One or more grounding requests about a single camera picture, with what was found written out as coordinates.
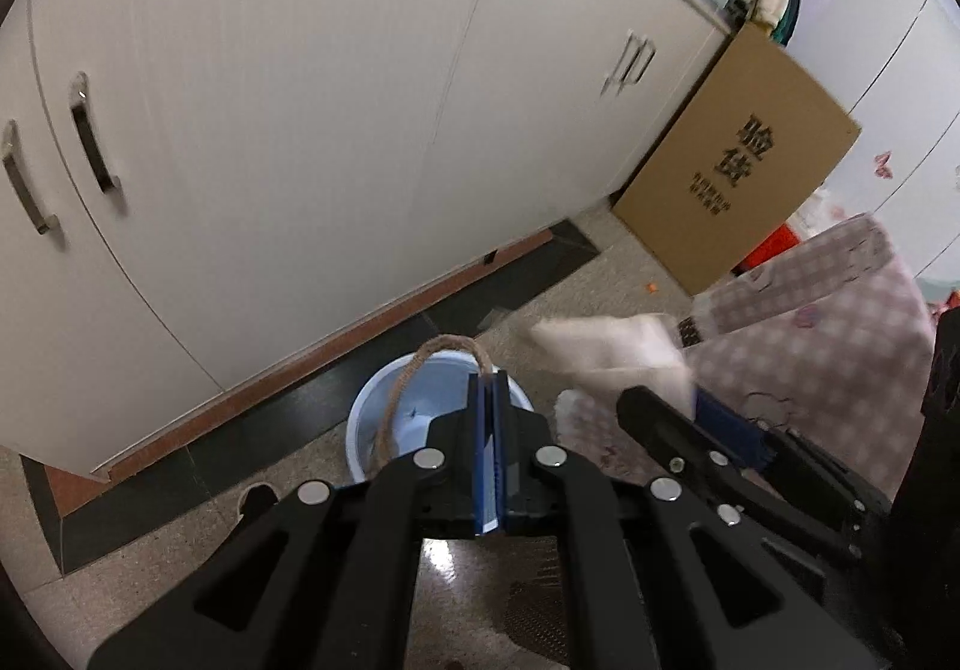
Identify white wardrobe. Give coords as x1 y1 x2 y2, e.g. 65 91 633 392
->
786 0 960 281

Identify white floor cabinet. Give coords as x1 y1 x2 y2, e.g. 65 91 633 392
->
0 0 734 485

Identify pink checked printed blanket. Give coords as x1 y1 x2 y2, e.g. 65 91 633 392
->
690 214 938 502

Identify jute rope piece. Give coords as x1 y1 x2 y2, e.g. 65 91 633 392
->
373 335 497 476

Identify floral pajama pants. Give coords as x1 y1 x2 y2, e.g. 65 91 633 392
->
553 387 640 485

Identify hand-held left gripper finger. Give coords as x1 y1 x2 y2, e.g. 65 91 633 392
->
86 374 497 670
491 374 893 670

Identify brown cardboard box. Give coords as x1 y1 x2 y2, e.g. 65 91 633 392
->
610 25 864 298

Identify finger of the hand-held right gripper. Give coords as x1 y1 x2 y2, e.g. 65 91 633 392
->
616 383 863 560
694 391 895 517

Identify metal cabinet handle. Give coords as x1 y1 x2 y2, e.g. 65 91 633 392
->
602 31 638 97
621 29 658 92
69 72 126 195
0 119 61 236

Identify light blue waste bin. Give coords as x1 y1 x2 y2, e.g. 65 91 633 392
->
346 351 535 480

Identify white tissue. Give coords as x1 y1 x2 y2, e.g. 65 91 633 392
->
529 312 698 417

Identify red plastic container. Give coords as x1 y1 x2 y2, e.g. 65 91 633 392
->
733 226 801 275

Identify brown mesh slipper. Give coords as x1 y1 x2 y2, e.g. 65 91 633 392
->
505 576 572 668

